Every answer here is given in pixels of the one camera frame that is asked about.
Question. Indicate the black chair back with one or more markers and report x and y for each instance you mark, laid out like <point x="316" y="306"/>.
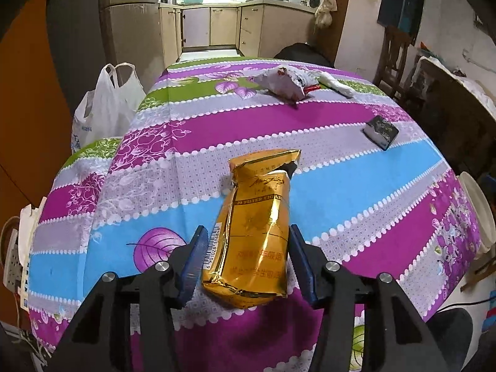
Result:
<point x="302" y="52"/>

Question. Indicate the black round stool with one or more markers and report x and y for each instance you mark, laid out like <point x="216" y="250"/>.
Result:
<point x="451" y="333"/>

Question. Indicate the striped floral tablecloth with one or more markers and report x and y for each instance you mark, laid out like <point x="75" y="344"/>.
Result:
<point x="341" y="170"/>

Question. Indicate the black cigarette box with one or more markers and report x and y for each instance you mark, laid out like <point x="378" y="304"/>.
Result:
<point x="381" y="131"/>

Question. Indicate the teal basin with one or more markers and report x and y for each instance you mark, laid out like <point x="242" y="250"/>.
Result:
<point x="193" y="0"/>

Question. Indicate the dark blue wall cloth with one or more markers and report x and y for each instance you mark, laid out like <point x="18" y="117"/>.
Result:
<point x="403" y="4"/>

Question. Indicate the orange wooden cabinet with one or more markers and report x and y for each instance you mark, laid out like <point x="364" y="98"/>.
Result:
<point x="31" y="104"/>

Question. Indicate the white plastic bag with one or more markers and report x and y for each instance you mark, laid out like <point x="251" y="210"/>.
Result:
<point x="106" y="108"/>

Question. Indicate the white power strip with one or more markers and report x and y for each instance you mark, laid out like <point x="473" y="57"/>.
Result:
<point x="11" y="257"/>

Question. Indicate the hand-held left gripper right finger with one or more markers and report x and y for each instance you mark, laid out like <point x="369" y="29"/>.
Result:
<point x="300" y="263"/>

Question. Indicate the side table with white cover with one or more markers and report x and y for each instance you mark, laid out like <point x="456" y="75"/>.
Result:
<point x="453" y="97"/>

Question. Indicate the beige refrigerator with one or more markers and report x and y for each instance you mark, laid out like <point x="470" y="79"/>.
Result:
<point x="131" y="23"/>

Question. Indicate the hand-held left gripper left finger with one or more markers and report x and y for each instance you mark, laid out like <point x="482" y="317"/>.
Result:
<point x="193" y="263"/>

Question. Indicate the beige hanging cloth bag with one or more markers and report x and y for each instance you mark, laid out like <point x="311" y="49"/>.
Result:
<point x="326" y="9"/>

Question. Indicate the white and red snack wrapper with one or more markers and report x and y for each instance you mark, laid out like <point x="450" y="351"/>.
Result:
<point x="285" y="81"/>

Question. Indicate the gold cigarette pack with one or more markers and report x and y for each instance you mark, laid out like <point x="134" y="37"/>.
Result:
<point x="252" y="240"/>

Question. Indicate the wooden chair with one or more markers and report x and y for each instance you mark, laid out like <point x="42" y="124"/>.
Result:
<point x="395" y="58"/>

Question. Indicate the beige kitchen cabinets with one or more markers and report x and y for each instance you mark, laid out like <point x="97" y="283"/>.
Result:
<point x="224" y="27"/>

